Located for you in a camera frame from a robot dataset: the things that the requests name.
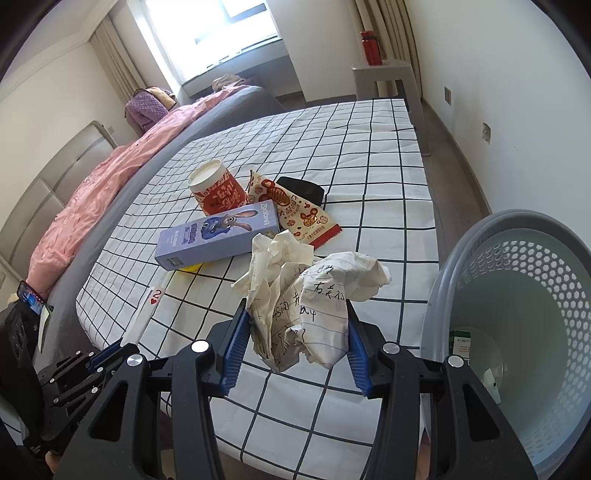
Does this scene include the white paper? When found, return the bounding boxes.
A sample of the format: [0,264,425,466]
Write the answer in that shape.
[232,231,392,373]

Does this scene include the purple Zootopia toothpaste box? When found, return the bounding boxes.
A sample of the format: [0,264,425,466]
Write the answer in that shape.
[154,200,280,271]

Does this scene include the red white snack wrapper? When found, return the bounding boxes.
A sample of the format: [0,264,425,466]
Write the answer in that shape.
[246,170,342,248]

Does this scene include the black pouch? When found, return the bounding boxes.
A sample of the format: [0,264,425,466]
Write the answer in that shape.
[277,176,325,206]

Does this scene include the grey plastic trash basket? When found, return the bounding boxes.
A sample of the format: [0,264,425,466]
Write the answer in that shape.
[421,210,590,479]

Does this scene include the playing card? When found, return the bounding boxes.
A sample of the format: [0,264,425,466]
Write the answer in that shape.
[120,286,165,347]

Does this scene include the grey bed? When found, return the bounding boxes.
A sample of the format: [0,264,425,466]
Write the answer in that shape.
[27,85,288,370]

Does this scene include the checkered white bed sheet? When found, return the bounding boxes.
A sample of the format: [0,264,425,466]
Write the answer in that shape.
[75,99,439,479]

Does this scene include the green item in basket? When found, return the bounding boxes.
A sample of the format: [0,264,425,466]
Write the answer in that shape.
[449,329,472,363]

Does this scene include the smartphone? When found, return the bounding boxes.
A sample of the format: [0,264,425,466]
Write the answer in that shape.
[17,280,45,315]

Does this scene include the grey padded headboard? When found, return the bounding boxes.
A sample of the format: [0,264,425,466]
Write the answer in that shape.
[1,121,117,279]

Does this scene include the pink quilt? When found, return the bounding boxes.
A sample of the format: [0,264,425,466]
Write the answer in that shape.
[26,84,243,299]

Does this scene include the red paper cup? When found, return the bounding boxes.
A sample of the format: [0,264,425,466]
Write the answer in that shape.
[188,160,247,216]

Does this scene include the purple bag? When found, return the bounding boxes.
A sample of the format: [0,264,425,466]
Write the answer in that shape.
[124,86,178,137]

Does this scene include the beige clothes on sill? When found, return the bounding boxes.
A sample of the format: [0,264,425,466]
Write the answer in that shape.
[211,74,245,92]

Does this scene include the grey plastic stool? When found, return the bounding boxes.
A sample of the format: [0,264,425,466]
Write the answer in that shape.
[352,60,431,156]

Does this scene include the beige left curtain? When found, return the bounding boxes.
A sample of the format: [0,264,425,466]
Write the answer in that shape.
[90,16,145,104]

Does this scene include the beige curtain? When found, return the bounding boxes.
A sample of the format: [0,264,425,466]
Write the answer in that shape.
[90,16,145,104]
[346,0,423,98]

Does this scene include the red water bottle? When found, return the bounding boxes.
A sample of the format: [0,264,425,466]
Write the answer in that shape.
[361,30,383,66]

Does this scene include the window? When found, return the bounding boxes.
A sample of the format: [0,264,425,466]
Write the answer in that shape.
[142,0,280,83]

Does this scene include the beige right curtain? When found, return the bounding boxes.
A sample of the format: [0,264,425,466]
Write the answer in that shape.
[346,0,423,98]

